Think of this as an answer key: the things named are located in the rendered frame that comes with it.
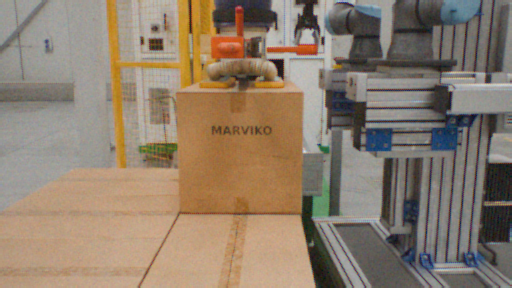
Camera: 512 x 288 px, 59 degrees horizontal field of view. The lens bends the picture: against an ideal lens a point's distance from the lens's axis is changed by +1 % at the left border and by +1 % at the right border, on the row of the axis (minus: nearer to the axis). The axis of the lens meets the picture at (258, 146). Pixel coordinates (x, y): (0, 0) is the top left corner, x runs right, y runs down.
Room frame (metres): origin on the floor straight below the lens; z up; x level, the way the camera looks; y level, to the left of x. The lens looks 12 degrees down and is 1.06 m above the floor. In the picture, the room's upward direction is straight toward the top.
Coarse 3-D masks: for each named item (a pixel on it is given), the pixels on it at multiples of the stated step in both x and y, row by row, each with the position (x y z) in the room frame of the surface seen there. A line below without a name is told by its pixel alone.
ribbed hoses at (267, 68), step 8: (216, 64) 1.51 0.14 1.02; (224, 64) 1.51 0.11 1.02; (232, 64) 1.51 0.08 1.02; (240, 64) 1.53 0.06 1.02; (248, 64) 1.51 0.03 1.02; (256, 64) 1.51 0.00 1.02; (264, 64) 1.51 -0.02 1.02; (272, 64) 1.54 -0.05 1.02; (208, 72) 1.53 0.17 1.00; (216, 72) 1.52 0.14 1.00; (224, 72) 1.52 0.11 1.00; (248, 72) 1.53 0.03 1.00; (264, 72) 1.51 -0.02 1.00; (272, 72) 1.52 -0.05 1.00
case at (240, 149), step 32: (192, 96) 1.40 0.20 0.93; (224, 96) 1.40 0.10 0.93; (256, 96) 1.40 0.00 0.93; (288, 96) 1.40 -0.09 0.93; (192, 128) 1.40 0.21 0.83; (224, 128) 1.40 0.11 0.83; (256, 128) 1.40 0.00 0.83; (288, 128) 1.40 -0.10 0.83; (192, 160) 1.40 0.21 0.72; (224, 160) 1.40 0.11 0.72; (256, 160) 1.40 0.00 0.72; (288, 160) 1.40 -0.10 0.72; (192, 192) 1.40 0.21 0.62; (224, 192) 1.40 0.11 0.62; (256, 192) 1.40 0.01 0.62; (288, 192) 1.40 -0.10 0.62
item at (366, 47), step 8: (360, 40) 2.01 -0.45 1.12; (368, 40) 2.00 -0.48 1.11; (376, 40) 2.01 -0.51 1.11; (352, 48) 2.04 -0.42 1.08; (360, 48) 2.01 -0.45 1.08; (368, 48) 1.99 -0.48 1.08; (376, 48) 2.00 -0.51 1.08; (352, 56) 2.02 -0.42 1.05; (360, 56) 1.99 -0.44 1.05; (368, 56) 1.98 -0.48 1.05; (376, 56) 1.99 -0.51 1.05
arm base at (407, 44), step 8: (400, 32) 1.53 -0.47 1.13; (408, 32) 1.51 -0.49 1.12; (416, 32) 1.50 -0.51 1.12; (424, 32) 1.51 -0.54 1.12; (392, 40) 1.56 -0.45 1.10; (400, 40) 1.52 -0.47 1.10; (408, 40) 1.51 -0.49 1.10; (416, 40) 1.50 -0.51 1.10; (424, 40) 1.51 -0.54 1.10; (392, 48) 1.54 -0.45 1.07; (400, 48) 1.52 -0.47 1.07; (408, 48) 1.50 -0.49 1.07; (416, 48) 1.49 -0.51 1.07; (424, 48) 1.50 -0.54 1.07; (432, 48) 1.53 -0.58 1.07; (392, 56) 1.53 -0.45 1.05; (400, 56) 1.51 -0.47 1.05; (408, 56) 1.49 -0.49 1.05; (416, 56) 1.49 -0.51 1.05; (424, 56) 1.49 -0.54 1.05; (432, 56) 1.52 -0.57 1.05
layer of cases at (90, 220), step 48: (48, 192) 1.64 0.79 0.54; (96, 192) 1.64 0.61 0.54; (144, 192) 1.63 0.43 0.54; (0, 240) 1.19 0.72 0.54; (48, 240) 1.19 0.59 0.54; (96, 240) 1.19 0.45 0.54; (144, 240) 1.19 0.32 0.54; (192, 240) 1.18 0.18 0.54; (240, 240) 1.18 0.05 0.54; (288, 240) 1.18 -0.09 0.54
